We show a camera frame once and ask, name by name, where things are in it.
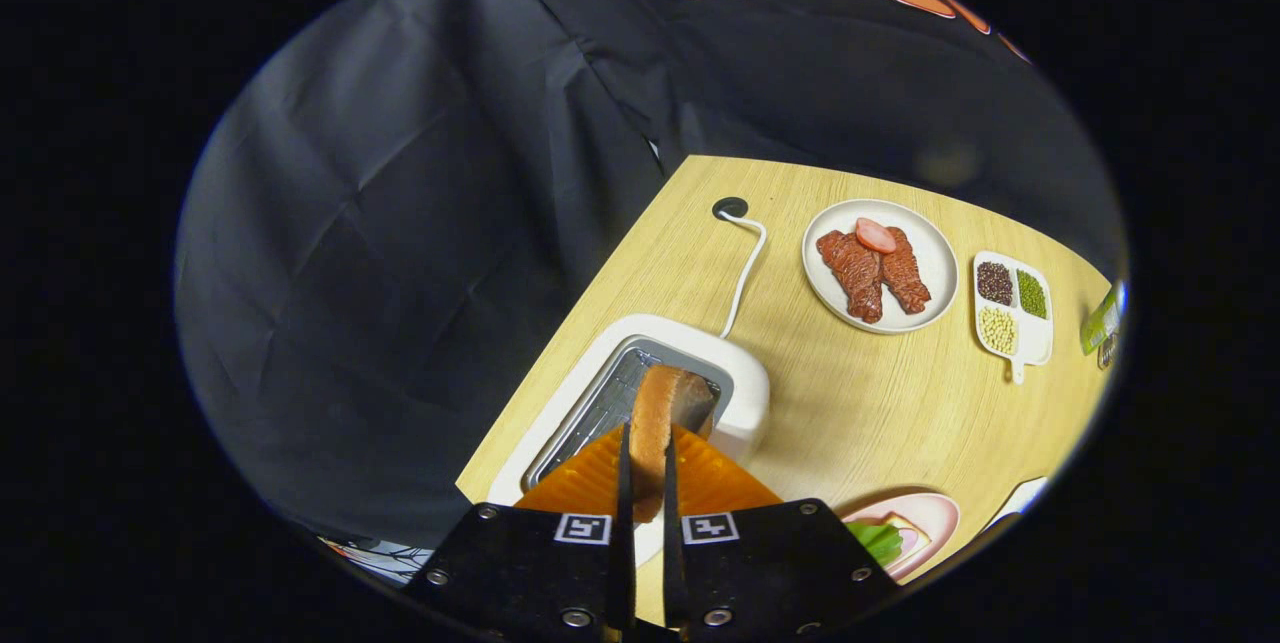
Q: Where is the green metal bottle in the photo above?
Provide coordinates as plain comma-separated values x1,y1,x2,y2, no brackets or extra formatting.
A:
1080,281,1128,370

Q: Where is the round beige plate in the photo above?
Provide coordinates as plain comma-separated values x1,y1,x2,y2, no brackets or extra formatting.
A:
802,199,959,335

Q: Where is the pile of yellow soybeans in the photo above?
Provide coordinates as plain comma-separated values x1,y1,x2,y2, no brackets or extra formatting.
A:
979,306,1018,355

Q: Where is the white toaster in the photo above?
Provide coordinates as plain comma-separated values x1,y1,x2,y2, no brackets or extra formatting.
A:
487,313,771,564

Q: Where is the white rectangular plate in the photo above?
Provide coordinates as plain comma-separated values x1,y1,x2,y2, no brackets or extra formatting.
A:
985,476,1049,532

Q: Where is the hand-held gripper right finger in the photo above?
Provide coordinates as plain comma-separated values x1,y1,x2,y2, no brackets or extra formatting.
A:
662,423,901,643

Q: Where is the toasted bread slice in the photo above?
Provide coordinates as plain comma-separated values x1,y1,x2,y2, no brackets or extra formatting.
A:
628,364,719,524

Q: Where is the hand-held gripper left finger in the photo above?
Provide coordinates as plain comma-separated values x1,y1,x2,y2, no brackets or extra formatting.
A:
405,423,638,643

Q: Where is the pile of dark red beans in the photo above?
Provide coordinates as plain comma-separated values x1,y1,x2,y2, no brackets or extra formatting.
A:
977,261,1014,306

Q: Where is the white printed sheet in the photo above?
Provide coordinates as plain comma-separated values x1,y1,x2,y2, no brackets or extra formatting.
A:
318,535,438,586

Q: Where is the white divided dish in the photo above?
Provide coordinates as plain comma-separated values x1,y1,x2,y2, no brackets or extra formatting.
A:
973,250,1054,385

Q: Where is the green lettuce leaf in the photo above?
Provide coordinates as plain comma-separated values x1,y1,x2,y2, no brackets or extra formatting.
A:
845,520,905,569

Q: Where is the brown meat piece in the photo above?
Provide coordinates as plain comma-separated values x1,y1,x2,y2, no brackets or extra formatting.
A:
880,227,932,315
816,230,885,324

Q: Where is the white power cable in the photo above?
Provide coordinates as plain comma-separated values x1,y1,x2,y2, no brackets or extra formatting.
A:
718,213,769,340

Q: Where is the pink round plate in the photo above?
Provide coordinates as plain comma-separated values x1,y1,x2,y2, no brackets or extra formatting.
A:
842,492,961,582

